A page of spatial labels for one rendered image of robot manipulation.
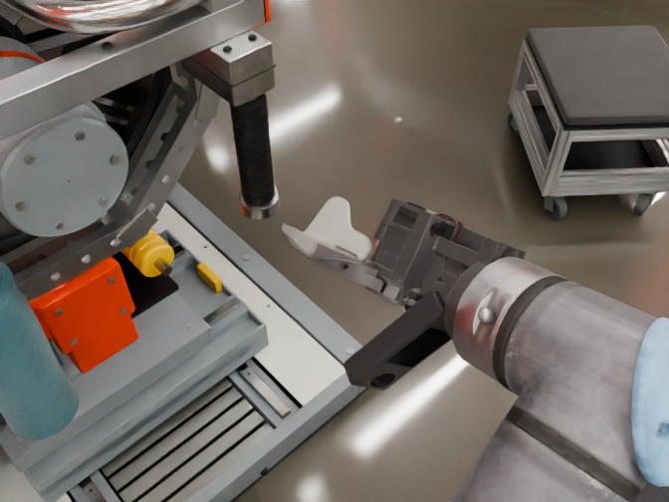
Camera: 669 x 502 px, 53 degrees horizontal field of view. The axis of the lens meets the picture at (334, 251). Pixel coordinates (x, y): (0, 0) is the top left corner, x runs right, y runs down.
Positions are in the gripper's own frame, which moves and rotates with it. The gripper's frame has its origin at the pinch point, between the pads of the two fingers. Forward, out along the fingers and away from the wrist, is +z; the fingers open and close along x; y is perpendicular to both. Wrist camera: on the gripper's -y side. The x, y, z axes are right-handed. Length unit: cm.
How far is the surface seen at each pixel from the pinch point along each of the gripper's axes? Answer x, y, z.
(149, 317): -16, -32, 63
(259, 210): 3.6, 0.4, 10.0
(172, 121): 4.6, 5.3, 37.1
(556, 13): -156, 93, 122
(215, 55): 16.8, 12.8, 5.6
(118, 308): 1.6, -22.8, 38.4
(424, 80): -107, 47, 119
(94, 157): 21.3, -0.2, 12.6
